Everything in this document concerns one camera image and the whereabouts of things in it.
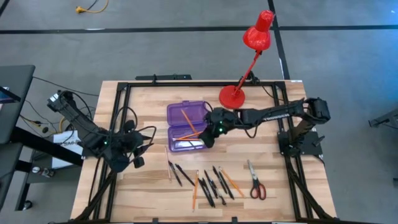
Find purple plastic supply box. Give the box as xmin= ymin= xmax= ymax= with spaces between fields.
xmin=166 ymin=100 xmax=210 ymax=153

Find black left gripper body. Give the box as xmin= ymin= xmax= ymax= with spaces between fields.
xmin=108 ymin=130 xmax=144 ymax=158

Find scissors with black red handles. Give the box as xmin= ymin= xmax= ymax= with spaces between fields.
xmin=246 ymin=159 xmax=267 ymax=201

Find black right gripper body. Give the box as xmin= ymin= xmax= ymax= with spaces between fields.
xmin=203 ymin=107 xmax=241 ymax=136

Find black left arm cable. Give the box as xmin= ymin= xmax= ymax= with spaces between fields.
xmin=110 ymin=105 xmax=157 ymax=156

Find yellow extension cord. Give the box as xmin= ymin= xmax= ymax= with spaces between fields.
xmin=75 ymin=0 xmax=109 ymax=15

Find grey stand leg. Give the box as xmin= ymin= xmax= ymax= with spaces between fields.
xmin=368 ymin=108 xmax=398 ymax=135

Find black bar device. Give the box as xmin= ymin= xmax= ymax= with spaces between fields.
xmin=135 ymin=73 xmax=193 ymax=82

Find white cardboard box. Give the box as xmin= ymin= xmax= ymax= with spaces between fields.
xmin=52 ymin=129 xmax=91 ymax=169

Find red desk lamp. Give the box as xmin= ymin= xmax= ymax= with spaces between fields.
xmin=218 ymin=9 xmax=275 ymax=110

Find dark grey desk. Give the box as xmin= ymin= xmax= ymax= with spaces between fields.
xmin=0 ymin=64 xmax=85 ymax=212

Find pale pink pencil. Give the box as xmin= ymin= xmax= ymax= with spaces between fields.
xmin=164 ymin=146 xmax=172 ymax=184

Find black floor cable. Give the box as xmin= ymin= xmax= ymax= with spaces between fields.
xmin=32 ymin=76 xmax=100 ymax=98

